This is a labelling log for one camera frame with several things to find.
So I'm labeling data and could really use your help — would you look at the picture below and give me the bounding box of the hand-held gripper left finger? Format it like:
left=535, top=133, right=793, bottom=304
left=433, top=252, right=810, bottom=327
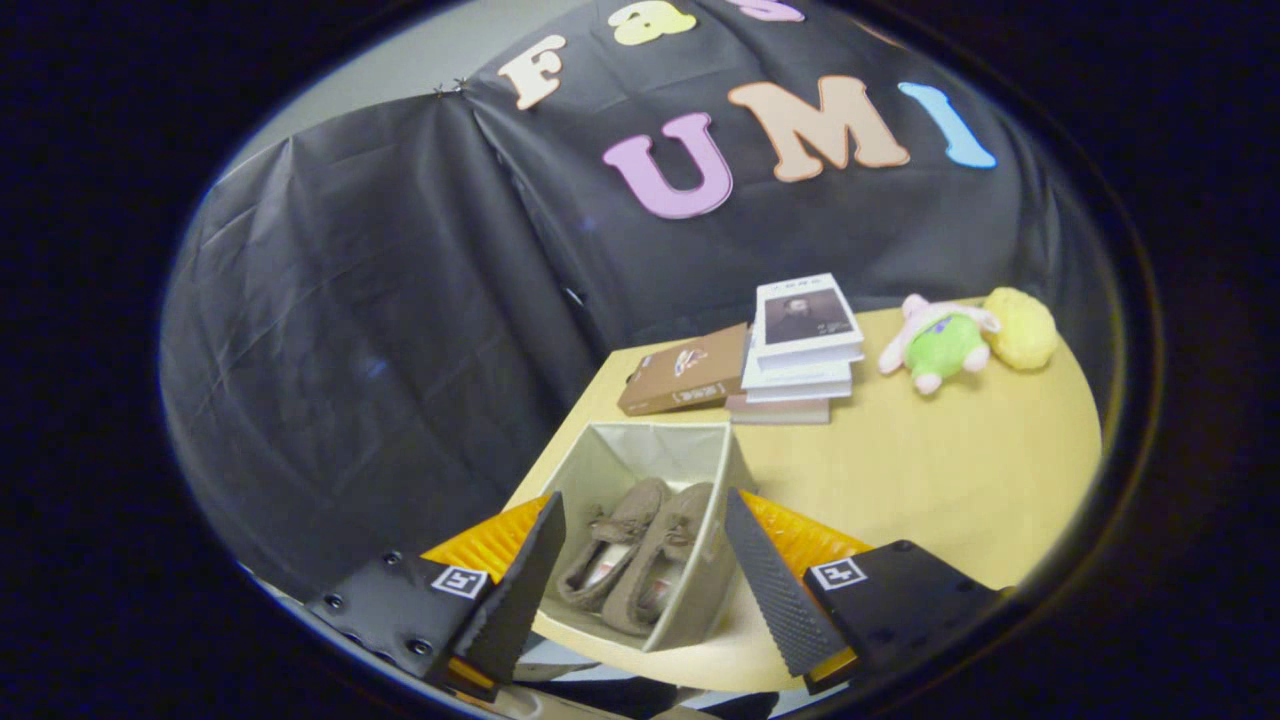
left=305, top=492, right=567, bottom=701

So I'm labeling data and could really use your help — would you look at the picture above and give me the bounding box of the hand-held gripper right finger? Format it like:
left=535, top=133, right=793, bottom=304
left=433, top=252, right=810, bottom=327
left=725, top=488, right=1001, bottom=696

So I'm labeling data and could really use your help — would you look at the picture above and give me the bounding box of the brown fuzzy shoe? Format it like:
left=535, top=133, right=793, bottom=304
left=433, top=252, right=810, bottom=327
left=600, top=482, right=716, bottom=638
left=557, top=477, right=673, bottom=613

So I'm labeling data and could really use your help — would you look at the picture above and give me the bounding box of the grey fabric storage box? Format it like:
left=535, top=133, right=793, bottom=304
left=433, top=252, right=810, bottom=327
left=505, top=420, right=758, bottom=653

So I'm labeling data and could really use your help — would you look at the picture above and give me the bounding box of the pale pink book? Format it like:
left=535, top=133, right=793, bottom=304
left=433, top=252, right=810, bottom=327
left=725, top=393, right=831, bottom=426

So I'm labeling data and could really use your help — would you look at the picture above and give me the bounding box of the thick white book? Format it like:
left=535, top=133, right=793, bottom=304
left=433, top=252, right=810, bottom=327
left=740, top=335, right=853, bottom=403

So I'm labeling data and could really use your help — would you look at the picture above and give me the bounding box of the brown book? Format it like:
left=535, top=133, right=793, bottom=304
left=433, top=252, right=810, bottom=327
left=617, top=322, right=751, bottom=418

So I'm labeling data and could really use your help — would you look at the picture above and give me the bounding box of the white book portrait cover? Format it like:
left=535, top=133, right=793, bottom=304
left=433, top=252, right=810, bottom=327
left=752, top=273, right=866, bottom=371

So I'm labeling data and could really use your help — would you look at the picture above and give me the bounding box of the green plush toy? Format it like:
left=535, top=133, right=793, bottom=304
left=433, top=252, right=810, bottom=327
left=878, top=293, right=1001, bottom=396

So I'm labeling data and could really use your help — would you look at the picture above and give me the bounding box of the yellow plush toy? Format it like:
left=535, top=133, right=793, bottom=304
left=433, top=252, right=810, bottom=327
left=982, top=287, right=1059, bottom=372

